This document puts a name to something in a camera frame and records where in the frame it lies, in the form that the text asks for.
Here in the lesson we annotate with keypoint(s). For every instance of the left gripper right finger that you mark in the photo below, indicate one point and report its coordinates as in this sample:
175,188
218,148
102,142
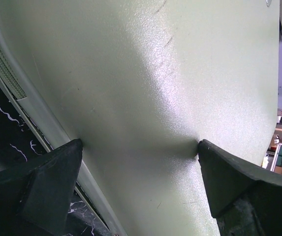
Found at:
244,198

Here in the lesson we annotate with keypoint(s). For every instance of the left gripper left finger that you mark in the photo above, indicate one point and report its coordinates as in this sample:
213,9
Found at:
35,196

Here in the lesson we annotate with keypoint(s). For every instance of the green hard-shell suitcase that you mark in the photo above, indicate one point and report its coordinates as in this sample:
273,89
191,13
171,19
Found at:
140,83

